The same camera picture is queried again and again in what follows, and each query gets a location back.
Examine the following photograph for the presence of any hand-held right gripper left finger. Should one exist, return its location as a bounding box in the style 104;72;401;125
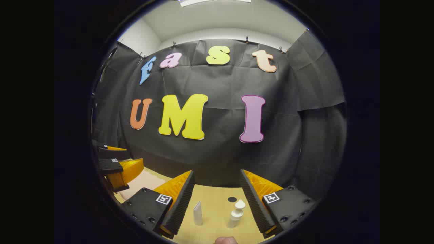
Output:
120;170;196;240

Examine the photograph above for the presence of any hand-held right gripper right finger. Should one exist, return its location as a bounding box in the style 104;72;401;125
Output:
240;169;318;239

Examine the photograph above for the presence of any white squeeze tube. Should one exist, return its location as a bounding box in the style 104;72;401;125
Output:
193;200;204;226

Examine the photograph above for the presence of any white pump bottle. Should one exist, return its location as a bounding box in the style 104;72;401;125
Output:
227;199;246;229

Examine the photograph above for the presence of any black backdrop cloth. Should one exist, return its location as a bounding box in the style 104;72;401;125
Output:
90;30;347;200

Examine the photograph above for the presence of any ceiling light panel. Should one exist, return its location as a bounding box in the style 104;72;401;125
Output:
178;0;252;7

